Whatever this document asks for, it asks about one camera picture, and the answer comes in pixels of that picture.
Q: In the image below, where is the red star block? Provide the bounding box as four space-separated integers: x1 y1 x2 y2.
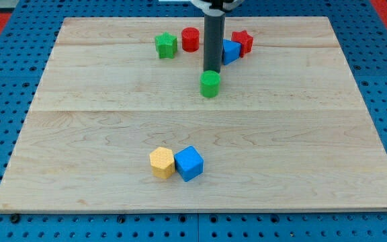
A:
231 30 254 58

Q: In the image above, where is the wooden board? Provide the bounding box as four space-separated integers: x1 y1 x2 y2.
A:
0 17 387 214

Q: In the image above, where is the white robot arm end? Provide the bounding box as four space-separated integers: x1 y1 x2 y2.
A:
190 0 244 12

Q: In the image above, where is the blue cube block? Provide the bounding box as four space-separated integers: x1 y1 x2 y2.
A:
222 39 241 65
174 146 204 182

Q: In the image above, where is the green cylinder block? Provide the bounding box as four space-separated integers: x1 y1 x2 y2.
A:
200 70 221 97

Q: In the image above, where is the red cylinder block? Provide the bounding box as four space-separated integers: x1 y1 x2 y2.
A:
181 27 200 52

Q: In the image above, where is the blue cube block front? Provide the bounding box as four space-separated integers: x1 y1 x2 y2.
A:
174 146 204 182

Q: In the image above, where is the yellow hexagon block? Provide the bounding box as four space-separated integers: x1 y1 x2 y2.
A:
149 147 175 179

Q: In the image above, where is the green star block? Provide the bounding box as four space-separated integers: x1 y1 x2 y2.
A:
155 32 177 58

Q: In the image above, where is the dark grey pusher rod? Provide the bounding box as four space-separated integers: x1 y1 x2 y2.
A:
203 9 225 73

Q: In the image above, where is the blue cube block rear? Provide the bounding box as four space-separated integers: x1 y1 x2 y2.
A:
222 39 241 65

